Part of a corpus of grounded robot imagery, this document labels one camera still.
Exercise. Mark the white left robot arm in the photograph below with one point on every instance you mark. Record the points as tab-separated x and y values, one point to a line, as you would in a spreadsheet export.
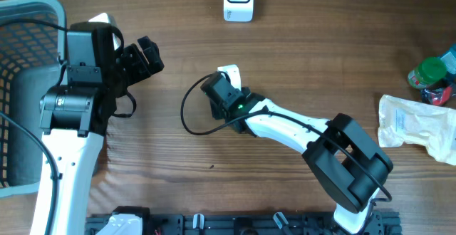
74	118

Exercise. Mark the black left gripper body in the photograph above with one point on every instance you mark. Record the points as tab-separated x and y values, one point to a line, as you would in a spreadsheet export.
133	66

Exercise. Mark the white barcode scanner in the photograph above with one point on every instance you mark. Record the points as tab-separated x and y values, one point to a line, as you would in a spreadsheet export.
238	0

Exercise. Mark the green lid jar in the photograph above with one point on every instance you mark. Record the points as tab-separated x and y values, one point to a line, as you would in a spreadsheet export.
427	73

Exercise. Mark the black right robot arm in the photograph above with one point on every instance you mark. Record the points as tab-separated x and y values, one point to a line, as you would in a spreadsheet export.
348	164

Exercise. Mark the black orange hex wrench pack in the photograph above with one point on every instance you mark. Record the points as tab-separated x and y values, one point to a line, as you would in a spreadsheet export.
438	97

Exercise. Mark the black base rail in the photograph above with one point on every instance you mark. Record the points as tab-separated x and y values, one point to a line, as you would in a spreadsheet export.
307	223

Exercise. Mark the dark grey plastic basket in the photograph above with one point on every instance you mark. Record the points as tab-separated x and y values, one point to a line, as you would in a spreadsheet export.
32	47

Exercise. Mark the blue mouthwash bottle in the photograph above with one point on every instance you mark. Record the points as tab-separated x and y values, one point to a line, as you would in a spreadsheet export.
448	58

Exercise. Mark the beige nut snack pouch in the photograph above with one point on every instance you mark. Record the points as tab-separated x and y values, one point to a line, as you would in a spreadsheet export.
405	121

